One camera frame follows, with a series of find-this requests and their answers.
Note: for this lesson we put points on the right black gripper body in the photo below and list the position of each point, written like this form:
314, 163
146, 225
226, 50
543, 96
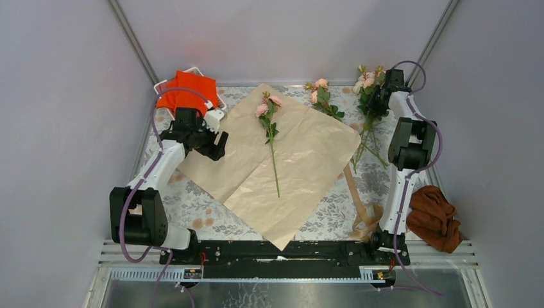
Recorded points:
374, 104

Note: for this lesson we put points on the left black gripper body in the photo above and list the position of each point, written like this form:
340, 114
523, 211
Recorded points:
201, 135

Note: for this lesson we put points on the pink flower stem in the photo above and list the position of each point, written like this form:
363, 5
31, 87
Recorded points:
265, 113
320, 99

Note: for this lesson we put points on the beige kraft wrapping paper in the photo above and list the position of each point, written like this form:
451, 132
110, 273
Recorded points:
274, 188

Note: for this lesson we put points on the pink fake flower bouquet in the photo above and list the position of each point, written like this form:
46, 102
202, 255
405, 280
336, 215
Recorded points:
367, 89

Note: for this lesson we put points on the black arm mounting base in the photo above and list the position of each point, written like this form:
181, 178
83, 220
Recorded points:
299, 259

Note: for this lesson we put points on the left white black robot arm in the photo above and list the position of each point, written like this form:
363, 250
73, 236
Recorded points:
137, 214

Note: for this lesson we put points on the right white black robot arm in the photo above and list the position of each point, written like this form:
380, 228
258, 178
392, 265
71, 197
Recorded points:
409, 152

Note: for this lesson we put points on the orange cloth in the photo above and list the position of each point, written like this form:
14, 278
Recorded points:
187, 95

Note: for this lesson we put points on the floral patterned table mat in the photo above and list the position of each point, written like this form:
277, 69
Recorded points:
188, 205

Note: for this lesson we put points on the tan ribbon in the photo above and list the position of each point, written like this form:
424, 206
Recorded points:
368, 215

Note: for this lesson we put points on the brown cloth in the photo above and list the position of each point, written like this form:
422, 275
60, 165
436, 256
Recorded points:
432, 218

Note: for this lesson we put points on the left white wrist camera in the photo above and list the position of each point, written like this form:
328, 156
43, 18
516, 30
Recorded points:
213, 117

